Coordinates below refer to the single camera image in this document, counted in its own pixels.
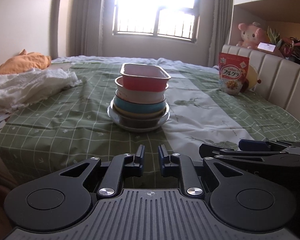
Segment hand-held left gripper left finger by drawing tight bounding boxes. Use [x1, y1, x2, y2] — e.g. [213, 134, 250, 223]
[55, 144, 146, 198]

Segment green checked printed bedsheet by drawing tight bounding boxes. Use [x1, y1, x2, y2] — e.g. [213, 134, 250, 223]
[0, 61, 300, 180]

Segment yellow plush toy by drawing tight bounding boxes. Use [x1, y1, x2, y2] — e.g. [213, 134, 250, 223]
[240, 64, 263, 93]

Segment stainless steel bowl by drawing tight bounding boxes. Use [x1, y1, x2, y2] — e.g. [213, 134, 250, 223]
[117, 110, 167, 128]

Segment red rectangular foil tray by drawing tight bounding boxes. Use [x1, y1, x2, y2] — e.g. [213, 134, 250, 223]
[120, 63, 171, 92]

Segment pink plush toy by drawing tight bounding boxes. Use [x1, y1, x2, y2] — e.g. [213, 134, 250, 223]
[236, 22, 269, 49]

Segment white card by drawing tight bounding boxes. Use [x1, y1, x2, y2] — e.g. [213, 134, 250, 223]
[256, 43, 275, 53]

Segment white lace cloth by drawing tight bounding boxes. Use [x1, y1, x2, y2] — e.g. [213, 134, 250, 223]
[0, 68, 83, 113]

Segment dark flower bouquet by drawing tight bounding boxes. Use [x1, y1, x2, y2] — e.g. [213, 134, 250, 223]
[280, 37, 300, 60]

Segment floral white plate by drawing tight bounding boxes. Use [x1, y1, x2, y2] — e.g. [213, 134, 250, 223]
[107, 100, 170, 133]

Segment window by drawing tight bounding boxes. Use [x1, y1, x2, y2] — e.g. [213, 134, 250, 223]
[112, 0, 198, 43]

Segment grey curtain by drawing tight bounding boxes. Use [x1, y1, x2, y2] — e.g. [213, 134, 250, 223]
[195, 0, 234, 67]
[65, 0, 115, 58]

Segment white bed sheet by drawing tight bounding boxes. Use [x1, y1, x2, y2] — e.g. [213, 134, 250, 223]
[51, 56, 217, 68]

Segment cream padded headboard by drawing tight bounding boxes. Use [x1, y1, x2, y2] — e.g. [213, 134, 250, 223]
[221, 44, 300, 128]

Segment green potted plant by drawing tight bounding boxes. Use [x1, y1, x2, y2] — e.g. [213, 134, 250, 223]
[267, 26, 283, 45]

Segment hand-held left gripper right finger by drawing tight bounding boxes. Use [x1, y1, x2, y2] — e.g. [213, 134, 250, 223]
[158, 144, 244, 198]

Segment white paper bowl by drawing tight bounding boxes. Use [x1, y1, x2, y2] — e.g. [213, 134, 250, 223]
[115, 77, 169, 104]

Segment red cereal bag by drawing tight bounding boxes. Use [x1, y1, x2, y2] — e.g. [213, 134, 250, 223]
[218, 52, 250, 95]

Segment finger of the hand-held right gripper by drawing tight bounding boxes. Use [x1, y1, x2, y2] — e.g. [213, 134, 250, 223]
[239, 139, 300, 151]
[199, 144, 288, 161]

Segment white yellow-rimmed bowl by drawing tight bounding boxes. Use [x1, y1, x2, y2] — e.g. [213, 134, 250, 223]
[112, 104, 167, 119]

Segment blue bowl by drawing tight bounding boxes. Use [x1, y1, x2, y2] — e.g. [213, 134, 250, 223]
[113, 96, 167, 114]

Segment orange cloth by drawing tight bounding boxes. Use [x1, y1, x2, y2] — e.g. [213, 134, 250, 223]
[0, 49, 52, 75]

